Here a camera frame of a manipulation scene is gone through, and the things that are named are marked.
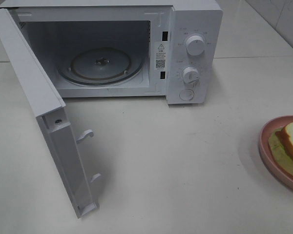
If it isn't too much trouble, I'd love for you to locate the toast sandwich with lettuce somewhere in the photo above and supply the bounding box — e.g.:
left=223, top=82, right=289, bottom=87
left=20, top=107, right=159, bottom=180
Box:
left=268, top=122, right=293, bottom=180

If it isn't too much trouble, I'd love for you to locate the white timer knob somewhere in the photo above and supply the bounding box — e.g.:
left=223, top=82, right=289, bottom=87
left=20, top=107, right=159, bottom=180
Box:
left=182, top=66, right=200, bottom=84

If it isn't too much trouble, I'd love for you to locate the white microwave door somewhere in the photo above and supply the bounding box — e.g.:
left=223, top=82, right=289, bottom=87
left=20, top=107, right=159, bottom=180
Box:
left=0, top=8, right=100, bottom=218

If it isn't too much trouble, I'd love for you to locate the white upper power knob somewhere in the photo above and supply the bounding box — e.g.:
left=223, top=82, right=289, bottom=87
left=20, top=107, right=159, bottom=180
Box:
left=186, top=35, right=206, bottom=56

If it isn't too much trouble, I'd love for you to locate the glass microwave turntable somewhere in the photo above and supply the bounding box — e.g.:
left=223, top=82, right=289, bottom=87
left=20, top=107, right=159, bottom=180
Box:
left=58, top=47, right=145, bottom=86

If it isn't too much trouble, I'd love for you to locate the pink round plate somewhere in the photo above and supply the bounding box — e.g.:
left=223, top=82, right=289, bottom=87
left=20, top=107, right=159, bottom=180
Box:
left=258, top=115, right=293, bottom=191

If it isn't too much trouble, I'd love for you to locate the white microwave oven body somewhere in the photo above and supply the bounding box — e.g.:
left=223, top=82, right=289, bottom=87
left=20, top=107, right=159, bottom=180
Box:
left=0, top=0, right=223, bottom=104

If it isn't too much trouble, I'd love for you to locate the round white door button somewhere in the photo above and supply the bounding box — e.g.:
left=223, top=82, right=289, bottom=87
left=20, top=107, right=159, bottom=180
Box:
left=179, top=89, right=194, bottom=101

